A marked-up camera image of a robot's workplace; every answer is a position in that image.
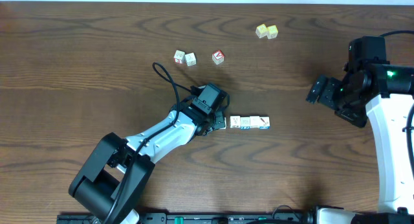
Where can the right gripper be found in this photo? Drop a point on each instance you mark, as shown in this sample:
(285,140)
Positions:
(331,85)

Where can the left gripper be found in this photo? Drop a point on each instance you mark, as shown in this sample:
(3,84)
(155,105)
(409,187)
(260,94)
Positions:
(218,122)

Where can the plain white block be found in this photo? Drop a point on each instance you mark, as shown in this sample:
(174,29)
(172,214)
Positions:
(255,122)

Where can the white block blue pencil picture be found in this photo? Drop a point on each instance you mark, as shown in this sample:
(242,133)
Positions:
(265,123)

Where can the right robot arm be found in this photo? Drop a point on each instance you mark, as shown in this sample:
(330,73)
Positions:
(380,95)

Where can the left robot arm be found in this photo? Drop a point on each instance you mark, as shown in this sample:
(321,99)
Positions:
(111,181)

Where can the red letter A block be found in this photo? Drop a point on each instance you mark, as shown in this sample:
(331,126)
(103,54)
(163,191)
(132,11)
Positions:
(218,57)

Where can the white block blue side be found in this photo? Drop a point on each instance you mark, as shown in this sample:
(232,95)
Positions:
(190,59)

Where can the white block red number three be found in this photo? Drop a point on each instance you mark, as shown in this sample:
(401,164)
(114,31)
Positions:
(179,57)

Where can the yellow block right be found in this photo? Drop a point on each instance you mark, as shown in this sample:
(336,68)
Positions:
(272,32)

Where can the yellow block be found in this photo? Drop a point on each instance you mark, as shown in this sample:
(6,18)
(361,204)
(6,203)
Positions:
(261,31)
(272,32)

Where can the yellow block left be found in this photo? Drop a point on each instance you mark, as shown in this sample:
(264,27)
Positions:
(261,31)

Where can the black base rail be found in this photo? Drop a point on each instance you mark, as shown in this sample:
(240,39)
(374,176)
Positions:
(226,218)

